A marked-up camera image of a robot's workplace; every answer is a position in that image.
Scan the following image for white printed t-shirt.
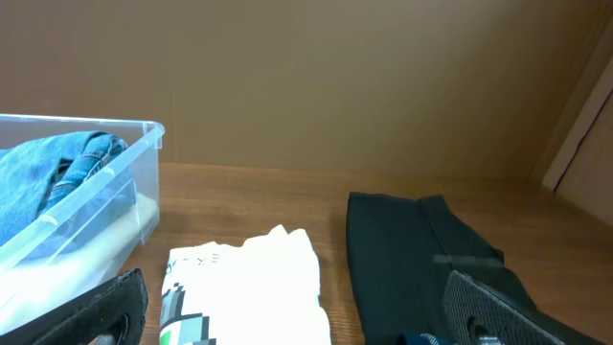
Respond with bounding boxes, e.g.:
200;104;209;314
159;225;331;345

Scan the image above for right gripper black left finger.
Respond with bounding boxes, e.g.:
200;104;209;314
1;268;148;345

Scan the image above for red plaid shirt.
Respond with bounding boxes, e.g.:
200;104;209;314
395;333;453;345

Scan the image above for blue jeans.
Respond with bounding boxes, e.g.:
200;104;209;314
1;131;127;244

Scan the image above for cream cloth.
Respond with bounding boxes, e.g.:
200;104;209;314
1;194;159;334

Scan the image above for clear plastic storage bin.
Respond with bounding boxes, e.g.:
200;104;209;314
0;113;166;332

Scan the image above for black garment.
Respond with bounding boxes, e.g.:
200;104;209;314
345;191;576;345

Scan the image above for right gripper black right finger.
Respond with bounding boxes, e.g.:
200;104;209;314
443;271;599;345

